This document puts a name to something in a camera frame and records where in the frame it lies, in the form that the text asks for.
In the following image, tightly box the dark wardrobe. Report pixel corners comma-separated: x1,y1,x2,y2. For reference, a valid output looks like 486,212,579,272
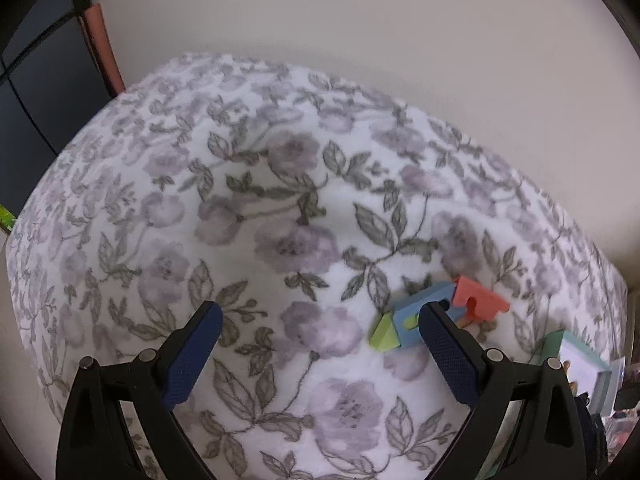
0,0,126,176

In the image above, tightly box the red brown board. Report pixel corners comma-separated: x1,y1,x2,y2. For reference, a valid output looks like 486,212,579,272
82,4,126,96

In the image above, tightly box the teal white tray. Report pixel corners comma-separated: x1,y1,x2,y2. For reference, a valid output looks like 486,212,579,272
487,330,615,478

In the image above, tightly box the blue green coral block toy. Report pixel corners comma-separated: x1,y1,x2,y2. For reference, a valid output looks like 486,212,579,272
369,275,511,352

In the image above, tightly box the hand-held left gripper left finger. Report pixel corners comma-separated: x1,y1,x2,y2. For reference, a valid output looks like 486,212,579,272
56,301,224,480

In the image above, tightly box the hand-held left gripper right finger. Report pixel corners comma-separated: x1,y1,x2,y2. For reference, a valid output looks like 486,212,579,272
418,301,587,480

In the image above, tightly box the pale blue box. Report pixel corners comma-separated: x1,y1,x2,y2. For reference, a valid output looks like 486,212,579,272
607,357,627,411

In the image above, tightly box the floral blanket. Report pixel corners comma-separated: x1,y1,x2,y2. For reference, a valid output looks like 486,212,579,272
7,52,628,480

